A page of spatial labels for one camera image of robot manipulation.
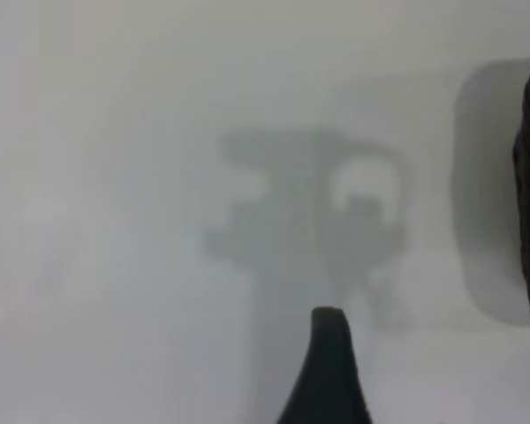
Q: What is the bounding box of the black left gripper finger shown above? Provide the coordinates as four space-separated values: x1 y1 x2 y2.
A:
275 306 375 424

